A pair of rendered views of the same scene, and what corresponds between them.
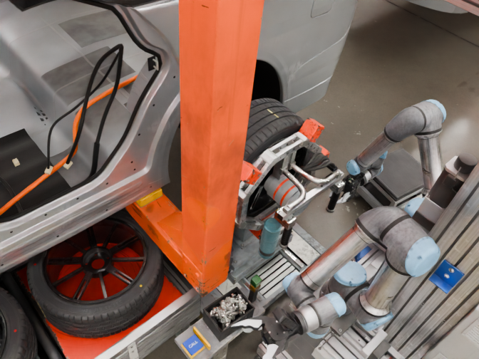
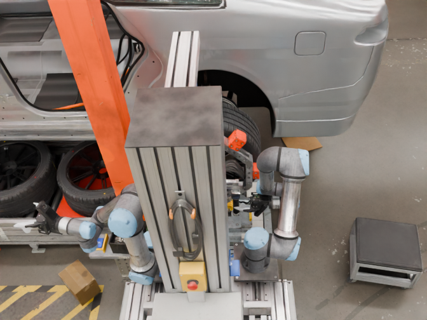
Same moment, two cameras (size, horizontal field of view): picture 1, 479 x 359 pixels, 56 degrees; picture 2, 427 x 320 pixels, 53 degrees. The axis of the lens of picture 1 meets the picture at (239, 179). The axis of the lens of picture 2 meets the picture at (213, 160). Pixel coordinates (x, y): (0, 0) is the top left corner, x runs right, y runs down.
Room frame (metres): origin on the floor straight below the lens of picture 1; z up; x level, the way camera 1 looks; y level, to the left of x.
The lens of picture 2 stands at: (0.45, -1.60, 2.79)
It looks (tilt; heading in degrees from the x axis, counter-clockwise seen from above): 46 degrees down; 52
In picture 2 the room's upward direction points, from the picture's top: 5 degrees counter-clockwise
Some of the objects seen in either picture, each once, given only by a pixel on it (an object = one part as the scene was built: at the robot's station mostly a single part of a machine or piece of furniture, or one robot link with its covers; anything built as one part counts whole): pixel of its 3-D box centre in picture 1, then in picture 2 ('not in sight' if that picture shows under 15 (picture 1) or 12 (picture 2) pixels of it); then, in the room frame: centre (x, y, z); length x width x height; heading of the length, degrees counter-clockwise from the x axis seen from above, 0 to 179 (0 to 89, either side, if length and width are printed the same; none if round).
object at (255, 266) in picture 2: not in sight; (255, 255); (1.28, -0.80, 0.87); 0.15 x 0.15 x 0.10
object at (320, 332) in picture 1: (316, 318); (89, 237); (0.67, -0.31, 1.11); 0.11 x 0.08 x 0.11; 33
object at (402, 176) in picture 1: (391, 186); (382, 254); (2.22, -1.09, 0.17); 0.43 x 0.36 x 0.34; 127
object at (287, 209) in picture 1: (286, 184); not in sight; (1.33, -0.21, 1.03); 0.19 x 0.18 x 0.11; 47
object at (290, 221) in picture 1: (285, 218); not in sight; (1.22, -0.22, 0.93); 0.09 x 0.05 x 0.05; 47
